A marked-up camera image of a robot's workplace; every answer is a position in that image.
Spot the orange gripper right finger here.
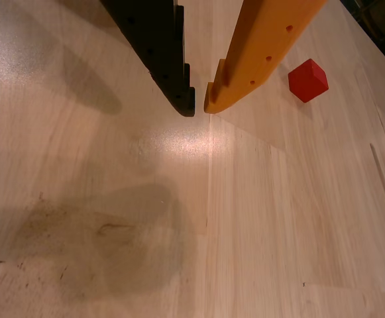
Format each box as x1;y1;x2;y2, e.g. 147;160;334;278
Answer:
203;0;329;115

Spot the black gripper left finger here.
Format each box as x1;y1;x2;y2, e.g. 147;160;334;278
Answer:
99;0;196;118

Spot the red wooden cube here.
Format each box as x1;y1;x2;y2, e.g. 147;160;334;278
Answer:
288;58;329;103

